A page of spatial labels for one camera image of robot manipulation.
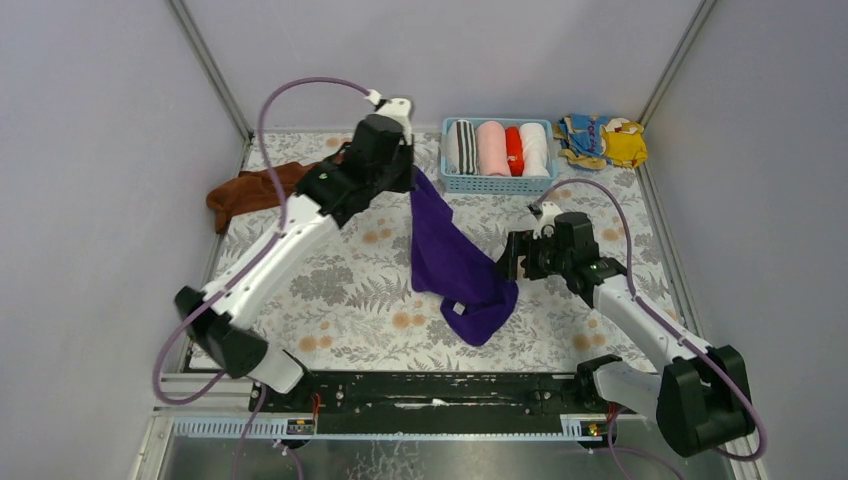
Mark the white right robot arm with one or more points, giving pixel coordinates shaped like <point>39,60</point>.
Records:
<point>698,396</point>

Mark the red rolled towel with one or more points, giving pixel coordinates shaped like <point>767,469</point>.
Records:
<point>514,151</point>

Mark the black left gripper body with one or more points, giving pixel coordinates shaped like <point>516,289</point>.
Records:
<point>403,175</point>

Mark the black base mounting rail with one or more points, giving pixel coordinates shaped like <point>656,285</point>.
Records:
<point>436,404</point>

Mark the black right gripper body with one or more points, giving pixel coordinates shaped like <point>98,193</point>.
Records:
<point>523,253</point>

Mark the light blue plastic basket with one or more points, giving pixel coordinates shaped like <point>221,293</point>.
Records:
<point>498,185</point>

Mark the slotted cable duct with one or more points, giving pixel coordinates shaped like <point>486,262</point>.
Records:
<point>252,428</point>

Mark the pink rolled towel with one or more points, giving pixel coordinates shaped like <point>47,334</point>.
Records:
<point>491,145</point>

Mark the brown towel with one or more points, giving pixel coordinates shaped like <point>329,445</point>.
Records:
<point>252,191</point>

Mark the blue yellow cartoon towel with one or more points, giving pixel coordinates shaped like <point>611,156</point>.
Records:
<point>594,142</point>

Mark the striped rolled towel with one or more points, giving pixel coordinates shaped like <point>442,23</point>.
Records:
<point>461,148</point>

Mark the floral patterned table mat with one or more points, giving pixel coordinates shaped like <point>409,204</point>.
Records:
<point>351,305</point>

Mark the white rolled towel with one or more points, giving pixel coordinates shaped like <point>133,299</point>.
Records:
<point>534,149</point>

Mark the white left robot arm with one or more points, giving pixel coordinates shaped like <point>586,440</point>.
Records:
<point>220,316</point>

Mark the purple towel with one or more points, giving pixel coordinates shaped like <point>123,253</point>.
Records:
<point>476,301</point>

